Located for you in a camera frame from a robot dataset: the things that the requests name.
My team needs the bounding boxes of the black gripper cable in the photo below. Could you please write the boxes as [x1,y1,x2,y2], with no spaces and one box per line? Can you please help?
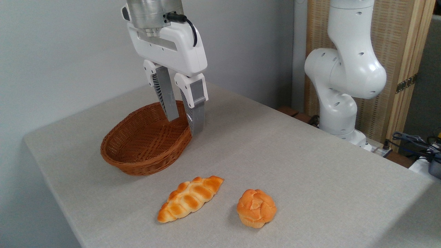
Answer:
[166,12,198,48]

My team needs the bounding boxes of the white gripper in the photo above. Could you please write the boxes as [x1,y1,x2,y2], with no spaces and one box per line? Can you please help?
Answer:
[121,5,209,137]

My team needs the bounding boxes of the black metal screen hinge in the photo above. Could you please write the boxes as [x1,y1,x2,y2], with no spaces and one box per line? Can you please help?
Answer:
[396,74,418,94]

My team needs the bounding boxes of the silver wrist mount cylinder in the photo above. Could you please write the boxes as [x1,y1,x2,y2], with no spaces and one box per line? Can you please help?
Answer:
[126,0,185,37]

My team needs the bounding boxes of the brown wooden block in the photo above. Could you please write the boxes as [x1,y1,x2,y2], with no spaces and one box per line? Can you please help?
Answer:
[293,113,315,125]

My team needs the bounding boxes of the round orange bread bun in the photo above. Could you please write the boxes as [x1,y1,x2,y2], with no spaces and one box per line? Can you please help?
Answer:
[236,189,277,228]

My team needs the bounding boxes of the long braided bread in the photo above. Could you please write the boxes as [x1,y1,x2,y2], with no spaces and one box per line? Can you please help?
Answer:
[157,176,224,223]

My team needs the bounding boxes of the wooden rattan folding screen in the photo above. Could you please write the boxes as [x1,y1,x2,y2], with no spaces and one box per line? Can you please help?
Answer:
[305,0,436,152]

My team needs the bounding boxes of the black grey cable bundle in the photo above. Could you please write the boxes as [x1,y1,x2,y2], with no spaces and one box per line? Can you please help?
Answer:
[392,132,441,163]

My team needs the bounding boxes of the brown woven wicker basket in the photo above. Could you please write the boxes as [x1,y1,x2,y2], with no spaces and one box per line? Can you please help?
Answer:
[100,100,193,176]

